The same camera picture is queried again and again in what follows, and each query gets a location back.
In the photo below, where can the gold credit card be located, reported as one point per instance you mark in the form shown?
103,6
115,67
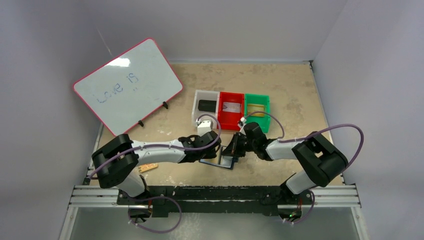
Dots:
256,110

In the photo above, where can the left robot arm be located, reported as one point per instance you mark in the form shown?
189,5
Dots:
115,162

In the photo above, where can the black card in bin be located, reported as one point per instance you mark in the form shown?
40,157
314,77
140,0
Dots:
205,105

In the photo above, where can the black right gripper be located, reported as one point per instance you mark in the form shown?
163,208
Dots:
238,144

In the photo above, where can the white plastic bin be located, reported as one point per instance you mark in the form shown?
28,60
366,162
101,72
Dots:
203,94

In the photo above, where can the silver credit card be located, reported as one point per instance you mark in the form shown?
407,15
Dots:
231,107

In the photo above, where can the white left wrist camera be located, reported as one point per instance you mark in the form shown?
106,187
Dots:
204,127

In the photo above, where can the green plastic bin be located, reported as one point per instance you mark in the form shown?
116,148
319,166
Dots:
264,122

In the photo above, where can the aluminium frame rail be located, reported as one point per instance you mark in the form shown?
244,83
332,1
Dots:
337,196

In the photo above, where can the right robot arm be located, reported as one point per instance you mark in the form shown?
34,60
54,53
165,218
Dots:
320,160

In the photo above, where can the pink framed whiteboard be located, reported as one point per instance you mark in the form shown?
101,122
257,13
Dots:
126,90

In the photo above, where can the orange circuit board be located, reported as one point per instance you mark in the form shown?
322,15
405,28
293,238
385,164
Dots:
147,167

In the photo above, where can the blue leather card holder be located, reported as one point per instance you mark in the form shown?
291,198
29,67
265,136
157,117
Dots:
221,161

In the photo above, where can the red plastic bin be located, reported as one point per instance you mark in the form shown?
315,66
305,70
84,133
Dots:
228,120

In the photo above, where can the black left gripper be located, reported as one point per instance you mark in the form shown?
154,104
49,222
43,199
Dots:
211,154

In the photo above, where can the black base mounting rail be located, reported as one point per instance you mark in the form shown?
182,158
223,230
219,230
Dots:
268,200

